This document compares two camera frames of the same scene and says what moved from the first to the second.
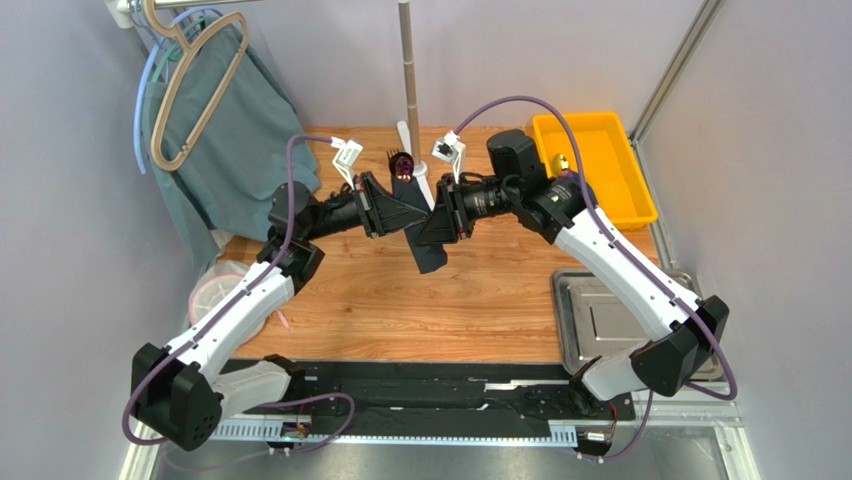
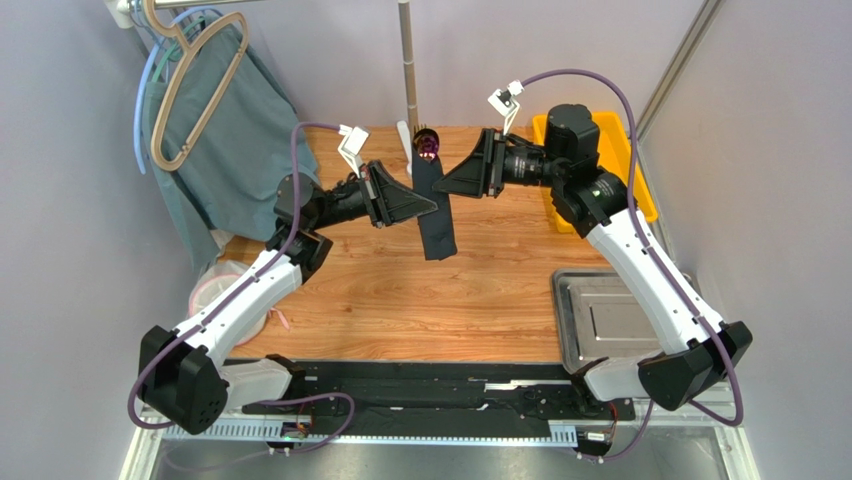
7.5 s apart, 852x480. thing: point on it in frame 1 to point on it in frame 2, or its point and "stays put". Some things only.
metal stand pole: [407, 52] stays put
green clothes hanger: [177, 50] stays put
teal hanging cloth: [223, 135] stays put
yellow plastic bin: [615, 170] stays put
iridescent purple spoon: [401, 166] to [426, 143]
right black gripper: [450, 210] to [496, 164]
